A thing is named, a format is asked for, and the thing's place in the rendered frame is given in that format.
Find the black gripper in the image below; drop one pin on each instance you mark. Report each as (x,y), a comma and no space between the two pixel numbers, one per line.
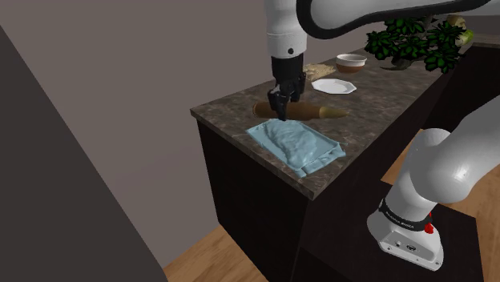
(288,70)

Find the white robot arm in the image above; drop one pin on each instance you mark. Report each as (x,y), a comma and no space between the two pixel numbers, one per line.
(437,172)

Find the brown wooden rolling pin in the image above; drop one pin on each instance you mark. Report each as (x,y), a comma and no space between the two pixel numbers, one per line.
(304,111)

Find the beige flat bread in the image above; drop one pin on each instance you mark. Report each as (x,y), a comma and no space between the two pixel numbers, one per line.
(318,71)

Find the white octagonal plate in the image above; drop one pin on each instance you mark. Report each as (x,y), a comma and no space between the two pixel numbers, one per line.
(333,86)

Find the light blue folded cloth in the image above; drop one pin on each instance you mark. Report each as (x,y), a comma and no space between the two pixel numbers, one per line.
(297,144)

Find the brown and white bowl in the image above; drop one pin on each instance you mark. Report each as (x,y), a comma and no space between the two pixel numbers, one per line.
(350,64)

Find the dark kitchen counter cabinet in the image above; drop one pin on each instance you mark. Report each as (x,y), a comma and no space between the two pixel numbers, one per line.
(254,195)

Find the green leafy plant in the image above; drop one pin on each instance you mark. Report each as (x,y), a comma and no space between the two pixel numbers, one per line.
(410,45)

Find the dark robot stand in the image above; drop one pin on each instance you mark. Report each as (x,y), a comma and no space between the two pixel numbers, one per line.
(343,250)

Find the pale yellow green vegetable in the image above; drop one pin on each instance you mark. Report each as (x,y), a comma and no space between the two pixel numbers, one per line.
(463,31)

